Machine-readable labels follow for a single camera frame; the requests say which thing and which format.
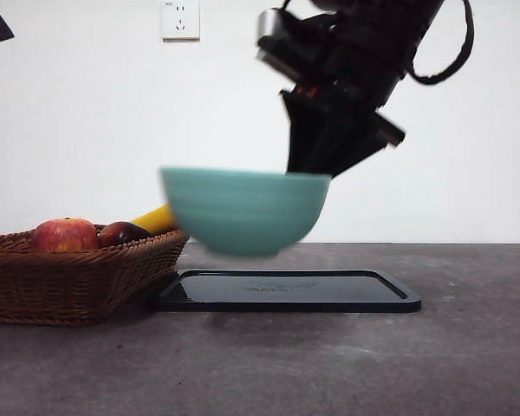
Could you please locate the red yellow apple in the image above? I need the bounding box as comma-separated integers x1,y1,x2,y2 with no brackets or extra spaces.
29,218,101,253

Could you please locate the brown wicker basket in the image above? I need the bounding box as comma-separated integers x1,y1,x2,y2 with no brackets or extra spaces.
0,228,192,328

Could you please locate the white wall socket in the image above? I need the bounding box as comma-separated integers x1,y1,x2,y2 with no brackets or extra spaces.
162,0,201,43

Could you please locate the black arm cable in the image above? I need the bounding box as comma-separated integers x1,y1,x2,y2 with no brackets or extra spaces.
406,0,476,86

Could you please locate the dark red apple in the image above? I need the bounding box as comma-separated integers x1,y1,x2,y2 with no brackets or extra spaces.
97,221,153,250

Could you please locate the black rectangular tray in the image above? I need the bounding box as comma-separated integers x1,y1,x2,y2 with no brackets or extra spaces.
153,268,423,315

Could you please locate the teal ribbed bowl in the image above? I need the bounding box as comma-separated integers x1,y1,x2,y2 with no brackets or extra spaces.
159,166,333,258

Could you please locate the yellow banana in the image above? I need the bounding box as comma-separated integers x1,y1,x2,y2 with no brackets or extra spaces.
129,203,179,233

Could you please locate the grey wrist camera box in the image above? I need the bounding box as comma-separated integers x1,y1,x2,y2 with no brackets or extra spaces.
254,7,343,86

